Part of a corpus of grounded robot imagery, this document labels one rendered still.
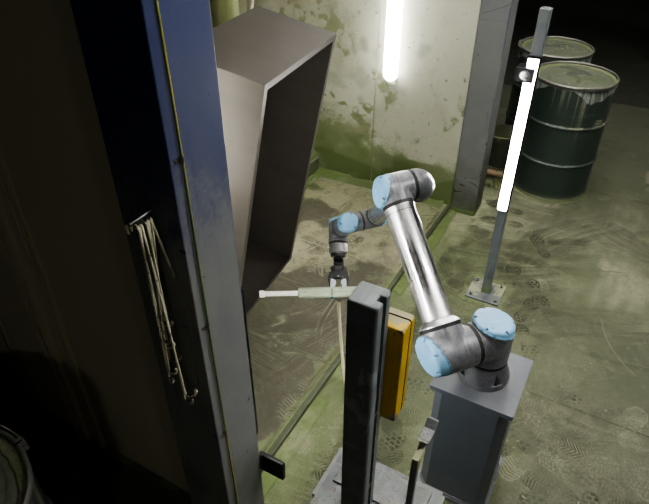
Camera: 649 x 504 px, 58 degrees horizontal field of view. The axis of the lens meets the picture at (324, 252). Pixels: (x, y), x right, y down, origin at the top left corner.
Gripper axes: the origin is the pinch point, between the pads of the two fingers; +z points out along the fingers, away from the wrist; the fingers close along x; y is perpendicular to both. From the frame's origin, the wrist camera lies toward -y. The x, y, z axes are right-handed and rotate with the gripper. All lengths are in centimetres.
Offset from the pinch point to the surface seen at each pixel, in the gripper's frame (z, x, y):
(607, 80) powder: -165, -190, 103
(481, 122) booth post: -127, -97, 88
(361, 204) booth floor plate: -87, -21, 143
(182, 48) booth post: -23, 34, -168
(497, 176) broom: -117, -129, 164
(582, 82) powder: -162, -171, 100
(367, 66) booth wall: -173, -23, 98
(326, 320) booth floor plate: 6, 5, 61
